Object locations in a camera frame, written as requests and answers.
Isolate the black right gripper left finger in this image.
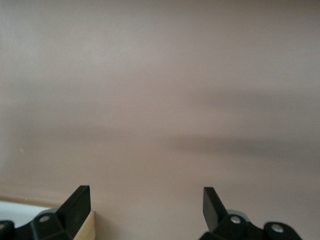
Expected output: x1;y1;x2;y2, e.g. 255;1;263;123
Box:
0;185;92;240

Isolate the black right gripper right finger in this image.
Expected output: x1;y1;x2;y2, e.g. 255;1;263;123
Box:
199;186;304;240

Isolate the wooden tray with white surface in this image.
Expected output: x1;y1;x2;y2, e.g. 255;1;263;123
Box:
0;196;97;240

